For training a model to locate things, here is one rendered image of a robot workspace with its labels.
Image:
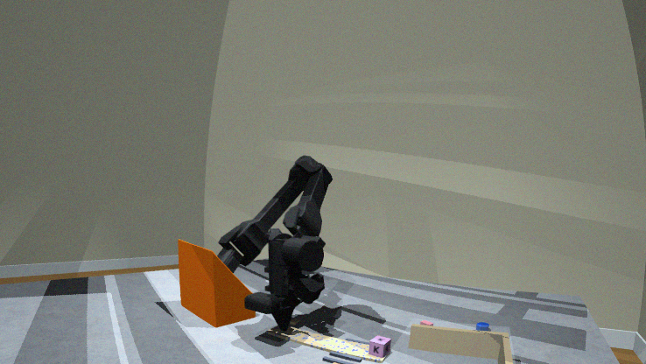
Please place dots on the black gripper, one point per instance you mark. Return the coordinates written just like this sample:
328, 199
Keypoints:
278, 305

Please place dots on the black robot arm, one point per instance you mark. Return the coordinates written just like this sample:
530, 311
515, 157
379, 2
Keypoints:
303, 250

